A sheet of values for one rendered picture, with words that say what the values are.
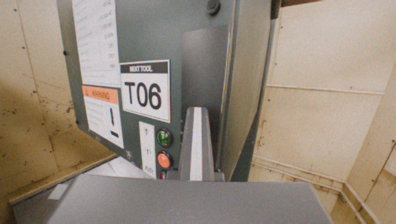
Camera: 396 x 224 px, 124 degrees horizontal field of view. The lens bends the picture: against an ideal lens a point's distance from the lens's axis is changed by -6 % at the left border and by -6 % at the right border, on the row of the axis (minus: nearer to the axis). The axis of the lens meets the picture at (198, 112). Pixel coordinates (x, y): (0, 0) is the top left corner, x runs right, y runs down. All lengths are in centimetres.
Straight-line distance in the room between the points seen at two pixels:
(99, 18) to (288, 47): 110
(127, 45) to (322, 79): 115
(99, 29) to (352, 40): 126
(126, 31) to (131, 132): 14
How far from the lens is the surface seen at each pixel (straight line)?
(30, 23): 140
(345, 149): 133
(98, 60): 28
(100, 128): 33
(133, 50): 19
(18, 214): 158
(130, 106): 20
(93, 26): 30
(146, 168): 22
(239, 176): 101
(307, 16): 125
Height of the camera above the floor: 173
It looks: 14 degrees down
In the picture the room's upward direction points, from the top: 3 degrees clockwise
